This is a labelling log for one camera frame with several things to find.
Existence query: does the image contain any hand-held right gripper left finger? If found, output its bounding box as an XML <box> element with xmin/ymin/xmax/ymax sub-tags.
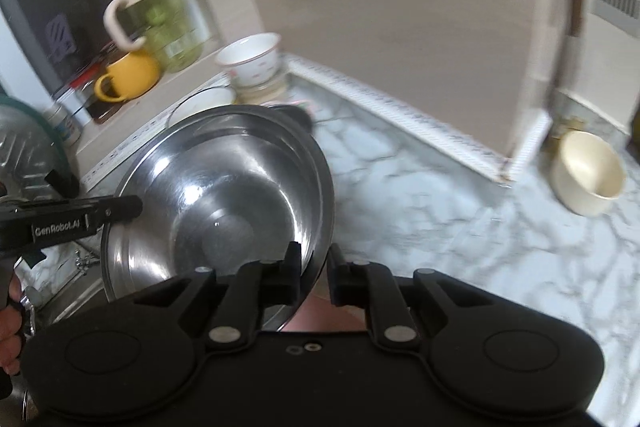
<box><xmin>134</xmin><ymin>241</ymin><xmax>302</xmax><ymax>352</ymax></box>

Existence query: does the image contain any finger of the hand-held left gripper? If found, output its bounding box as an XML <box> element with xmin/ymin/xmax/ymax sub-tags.
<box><xmin>95</xmin><ymin>196</ymin><xmax>144</xmax><ymax>229</ymax></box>

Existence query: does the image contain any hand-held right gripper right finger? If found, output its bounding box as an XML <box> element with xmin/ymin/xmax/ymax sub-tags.
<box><xmin>327</xmin><ymin>243</ymin><xmax>497</xmax><ymax>352</ymax></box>

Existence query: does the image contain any pink bear-shaped plate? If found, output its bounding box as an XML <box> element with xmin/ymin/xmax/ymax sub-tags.
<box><xmin>280</xmin><ymin>294</ymin><xmax>369</xmax><ymax>333</ymax></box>

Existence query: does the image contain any stainless steel bowl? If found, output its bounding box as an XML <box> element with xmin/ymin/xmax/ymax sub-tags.
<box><xmin>99</xmin><ymin>104</ymin><xmax>335</xmax><ymax>333</ymax></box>

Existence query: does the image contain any cream bowl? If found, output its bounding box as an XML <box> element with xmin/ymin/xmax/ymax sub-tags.
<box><xmin>551</xmin><ymin>130</ymin><xmax>628</xmax><ymax>217</ymax></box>

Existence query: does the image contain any person's left hand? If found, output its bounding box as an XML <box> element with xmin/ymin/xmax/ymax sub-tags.
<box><xmin>0</xmin><ymin>279</ymin><xmax>26</xmax><ymax>375</ymax></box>

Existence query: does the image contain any chrome faucet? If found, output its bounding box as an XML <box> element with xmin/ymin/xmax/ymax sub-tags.
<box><xmin>72</xmin><ymin>249</ymin><xmax>101</xmax><ymax>278</ymax></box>

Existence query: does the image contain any steel sink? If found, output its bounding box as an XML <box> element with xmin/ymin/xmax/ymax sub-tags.
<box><xmin>19</xmin><ymin>257</ymin><xmax>109</xmax><ymax>339</ymax></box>

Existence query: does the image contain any clear ribbed container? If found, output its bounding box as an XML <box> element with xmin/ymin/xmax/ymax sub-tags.
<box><xmin>0</xmin><ymin>104</ymin><xmax>69</xmax><ymax>204</ymax></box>

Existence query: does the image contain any small metal tin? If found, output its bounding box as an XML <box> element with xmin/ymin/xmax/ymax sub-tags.
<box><xmin>42</xmin><ymin>104</ymin><xmax>81</xmax><ymax>146</ymax></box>

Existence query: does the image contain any dark glass jar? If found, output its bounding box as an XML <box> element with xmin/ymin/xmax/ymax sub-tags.
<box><xmin>54</xmin><ymin>57</ymin><xmax>127</xmax><ymax>126</ymax></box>

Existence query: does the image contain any yellow mug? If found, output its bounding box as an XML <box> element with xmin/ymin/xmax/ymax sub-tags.
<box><xmin>93</xmin><ymin>49</ymin><xmax>162</xmax><ymax>104</ymax></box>

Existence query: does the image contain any yellow bowl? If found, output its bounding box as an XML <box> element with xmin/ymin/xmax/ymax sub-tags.
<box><xmin>166</xmin><ymin>86</ymin><xmax>237</xmax><ymax>124</ymax></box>

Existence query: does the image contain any window hook sticker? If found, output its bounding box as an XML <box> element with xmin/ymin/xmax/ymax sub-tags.
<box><xmin>47</xmin><ymin>14</ymin><xmax>76</xmax><ymax>53</ymax></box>

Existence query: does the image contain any plastic food container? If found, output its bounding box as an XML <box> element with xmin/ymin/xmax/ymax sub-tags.
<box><xmin>234</xmin><ymin>71</ymin><xmax>289</xmax><ymax>106</ymax></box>

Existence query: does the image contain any green water bottle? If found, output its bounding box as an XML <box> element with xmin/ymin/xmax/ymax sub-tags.
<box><xmin>103</xmin><ymin>0</ymin><xmax>204</xmax><ymax>74</ymax></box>

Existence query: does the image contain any white floral bowl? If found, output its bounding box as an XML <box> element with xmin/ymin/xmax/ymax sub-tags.
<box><xmin>215</xmin><ymin>32</ymin><xmax>282</xmax><ymax>88</ymax></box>

